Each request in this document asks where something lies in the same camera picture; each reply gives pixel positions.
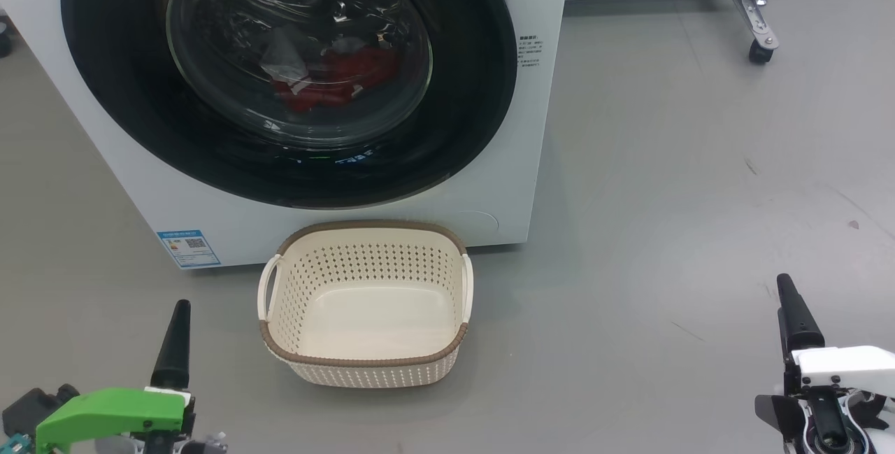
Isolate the black round glass washer door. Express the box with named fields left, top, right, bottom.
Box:
left=61, top=0, right=518, bottom=210

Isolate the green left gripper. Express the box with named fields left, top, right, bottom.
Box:
left=35, top=299, right=226, bottom=454

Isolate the white front-load washing machine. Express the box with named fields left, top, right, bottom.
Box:
left=0, top=0, right=574, bottom=273

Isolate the round filter cover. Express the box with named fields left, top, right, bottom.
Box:
left=458, top=211, right=501, bottom=234

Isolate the small printed text label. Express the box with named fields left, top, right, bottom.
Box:
left=517, top=36, right=543, bottom=69

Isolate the cream basket with brown rim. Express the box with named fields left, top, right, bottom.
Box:
left=257, top=220, right=475, bottom=390

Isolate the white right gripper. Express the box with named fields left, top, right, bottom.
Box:
left=755, top=274, right=895, bottom=454

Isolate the red and white jersey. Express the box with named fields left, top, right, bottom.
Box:
left=262, top=27, right=403, bottom=113

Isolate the blue energy label sticker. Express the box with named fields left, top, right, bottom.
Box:
left=157, top=230, right=221, bottom=269

